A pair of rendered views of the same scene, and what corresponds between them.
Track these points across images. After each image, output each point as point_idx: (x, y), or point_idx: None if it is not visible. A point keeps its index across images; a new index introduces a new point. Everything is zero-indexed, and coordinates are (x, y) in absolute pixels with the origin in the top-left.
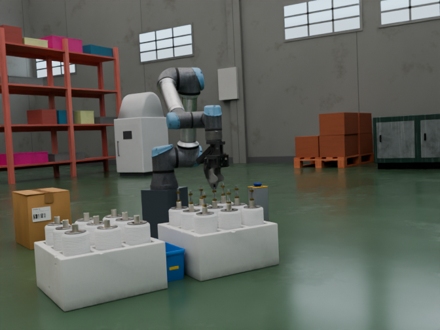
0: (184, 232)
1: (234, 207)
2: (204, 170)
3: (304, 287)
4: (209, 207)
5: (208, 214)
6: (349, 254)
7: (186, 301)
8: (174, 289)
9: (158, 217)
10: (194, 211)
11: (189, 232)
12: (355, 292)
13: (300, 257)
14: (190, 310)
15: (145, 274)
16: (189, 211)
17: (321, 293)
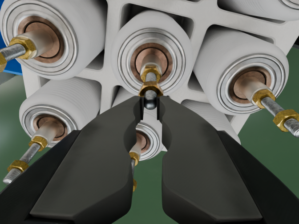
0: (21, 66)
1: (210, 98)
2: (0, 211)
3: (139, 176)
4: (140, 45)
5: (49, 147)
6: (292, 152)
7: (21, 127)
8: (23, 85)
9: None
10: (40, 74)
11: (32, 80)
12: (155, 202)
13: (252, 115)
14: (16, 145)
15: None
16: (21, 62)
17: (136, 189)
